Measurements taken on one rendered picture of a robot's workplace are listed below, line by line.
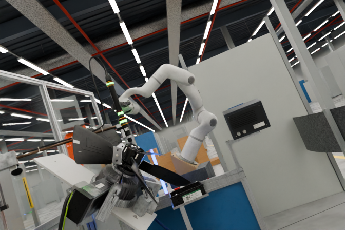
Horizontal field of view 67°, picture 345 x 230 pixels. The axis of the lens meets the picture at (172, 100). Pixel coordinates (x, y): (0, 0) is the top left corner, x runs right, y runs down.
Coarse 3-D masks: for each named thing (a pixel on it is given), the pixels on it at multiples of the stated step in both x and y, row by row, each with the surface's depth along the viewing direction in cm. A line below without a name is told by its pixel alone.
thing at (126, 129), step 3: (105, 72) 161; (108, 75) 160; (105, 78) 160; (108, 78) 160; (123, 126) 155; (126, 126) 155; (123, 129) 155; (126, 129) 155; (126, 132) 154; (129, 132) 155; (126, 135) 154; (129, 138) 154; (129, 141) 154
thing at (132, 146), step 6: (126, 144) 142; (132, 144) 148; (126, 150) 140; (132, 150) 139; (138, 150) 142; (126, 156) 139; (132, 156) 139; (138, 156) 140; (126, 162) 139; (138, 162) 141; (120, 168) 138; (126, 168) 139; (132, 174) 140
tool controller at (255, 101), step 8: (248, 104) 174; (256, 104) 172; (224, 112) 180; (232, 112) 174; (240, 112) 173; (248, 112) 173; (256, 112) 172; (264, 112) 172; (232, 120) 174; (240, 120) 174; (248, 120) 174; (256, 120) 173; (264, 120) 173; (232, 128) 175; (240, 128) 175; (248, 128) 174; (256, 128) 174; (264, 128) 174; (232, 136) 177; (240, 136) 176
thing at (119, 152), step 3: (114, 147) 139; (117, 147) 140; (114, 150) 138; (120, 150) 141; (114, 153) 137; (117, 153) 139; (120, 153) 140; (114, 156) 137; (120, 156) 140; (114, 159) 136; (117, 159) 137; (120, 159) 139; (114, 162) 135; (117, 162) 137; (120, 162) 138
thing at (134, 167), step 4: (136, 164) 124; (132, 168) 111; (136, 168) 116; (136, 172) 111; (140, 172) 119; (140, 176) 114; (140, 180) 130; (144, 180) 118; (144, 184) 111; (148, 188) 115; (148, 192) 121; (152, 196) 114
